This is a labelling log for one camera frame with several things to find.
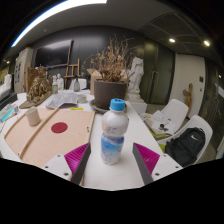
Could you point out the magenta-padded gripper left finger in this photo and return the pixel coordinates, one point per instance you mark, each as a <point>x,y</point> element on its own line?
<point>75,159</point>

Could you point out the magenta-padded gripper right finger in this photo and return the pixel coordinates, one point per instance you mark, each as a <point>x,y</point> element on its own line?
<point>147,160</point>

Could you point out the white bottle with blue cap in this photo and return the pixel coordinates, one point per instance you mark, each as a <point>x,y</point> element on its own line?
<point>114,133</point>

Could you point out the flat round red coaster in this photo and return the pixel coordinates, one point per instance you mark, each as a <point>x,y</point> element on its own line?
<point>59,127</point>

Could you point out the papers on chair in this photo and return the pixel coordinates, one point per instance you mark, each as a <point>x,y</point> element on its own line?
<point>158,121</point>

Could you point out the black backpack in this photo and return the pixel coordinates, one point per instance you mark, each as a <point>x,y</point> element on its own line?
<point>185,146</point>

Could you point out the yellow marker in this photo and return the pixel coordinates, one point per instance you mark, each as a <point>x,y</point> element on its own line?
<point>76,108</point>

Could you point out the grey plant saucer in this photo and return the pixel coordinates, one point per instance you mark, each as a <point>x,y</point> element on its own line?
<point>95,108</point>

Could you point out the white plastic chair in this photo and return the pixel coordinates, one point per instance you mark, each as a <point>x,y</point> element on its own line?
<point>176,110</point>
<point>83,83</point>
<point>200,122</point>

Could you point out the cream ceramic mug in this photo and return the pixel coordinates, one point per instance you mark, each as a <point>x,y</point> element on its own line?
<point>33,117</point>

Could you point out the small white cup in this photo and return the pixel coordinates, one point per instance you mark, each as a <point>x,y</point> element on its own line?
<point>82,98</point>

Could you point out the green-labelled spray bottle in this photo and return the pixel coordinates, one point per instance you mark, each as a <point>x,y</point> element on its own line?
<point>54,87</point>

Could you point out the dried plant in grey pot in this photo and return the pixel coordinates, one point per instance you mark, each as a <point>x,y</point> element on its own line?
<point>108,91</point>

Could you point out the wooden figure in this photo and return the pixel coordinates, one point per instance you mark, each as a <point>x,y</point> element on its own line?
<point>188,95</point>

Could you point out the small white statuette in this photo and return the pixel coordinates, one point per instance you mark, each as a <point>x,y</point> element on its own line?
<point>60,82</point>

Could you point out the colourful art book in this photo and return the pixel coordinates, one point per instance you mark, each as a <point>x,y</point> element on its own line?
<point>7,112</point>

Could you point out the tall white plaster statue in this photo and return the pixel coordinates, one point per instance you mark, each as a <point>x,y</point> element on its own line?
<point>136,78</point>

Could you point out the cardboard box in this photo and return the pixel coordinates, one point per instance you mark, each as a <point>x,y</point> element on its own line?
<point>93,76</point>

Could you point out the wooden easel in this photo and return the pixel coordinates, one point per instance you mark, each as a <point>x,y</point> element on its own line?
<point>71,71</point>

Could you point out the black boxes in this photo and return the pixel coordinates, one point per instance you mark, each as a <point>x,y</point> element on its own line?
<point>6,99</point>

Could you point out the white cabinet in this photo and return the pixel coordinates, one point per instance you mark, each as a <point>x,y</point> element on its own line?
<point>22,68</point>

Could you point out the round ceiling spotlight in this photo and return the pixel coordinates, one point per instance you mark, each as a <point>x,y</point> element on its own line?
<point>206,43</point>
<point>172,40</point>

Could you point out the long ceiling light strip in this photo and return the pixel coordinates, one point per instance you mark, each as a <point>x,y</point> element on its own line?
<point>50,13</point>

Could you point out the black wall screen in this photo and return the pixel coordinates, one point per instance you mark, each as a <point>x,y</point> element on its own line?
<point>53,54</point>

